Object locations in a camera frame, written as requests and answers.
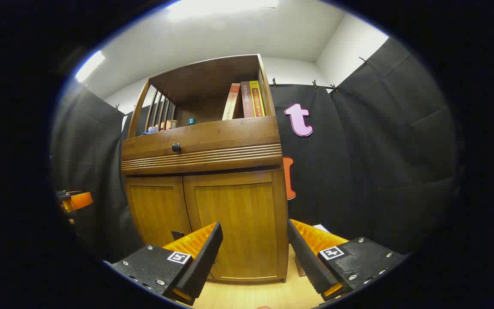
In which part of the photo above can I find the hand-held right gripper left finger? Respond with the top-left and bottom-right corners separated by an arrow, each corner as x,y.
111,221 -> 224,306

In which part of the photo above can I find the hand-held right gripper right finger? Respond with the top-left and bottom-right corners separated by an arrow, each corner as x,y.
287,219 -> 408,302

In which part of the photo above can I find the wooden cabinet door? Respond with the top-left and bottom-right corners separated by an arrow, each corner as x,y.
183,170 -> 286,280
126,177 -> 193,248

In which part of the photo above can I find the wooden double-door shoe cabinet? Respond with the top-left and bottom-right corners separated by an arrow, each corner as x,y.
120,54 -> 290,284

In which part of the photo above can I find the wooden cabinet drawer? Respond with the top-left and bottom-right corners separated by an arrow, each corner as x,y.
121,116 -> 283,175

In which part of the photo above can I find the ceiling light strip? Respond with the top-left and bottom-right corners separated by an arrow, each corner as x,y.
75,51 -> 106,83

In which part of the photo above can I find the red and white book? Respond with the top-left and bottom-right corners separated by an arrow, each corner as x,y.
222,83 -> 242,121

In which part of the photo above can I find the maroon book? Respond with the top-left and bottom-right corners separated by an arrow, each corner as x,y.
241,81 -> 255,118

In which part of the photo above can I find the yellow book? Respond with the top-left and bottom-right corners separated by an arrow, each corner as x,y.
250,80 -> 266,117

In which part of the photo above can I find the row of black cloth clips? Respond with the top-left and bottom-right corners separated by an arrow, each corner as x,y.
114,56 -> 370,112

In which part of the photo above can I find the large ceiling light panel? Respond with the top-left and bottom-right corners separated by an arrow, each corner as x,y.
168,0 -> 280,20

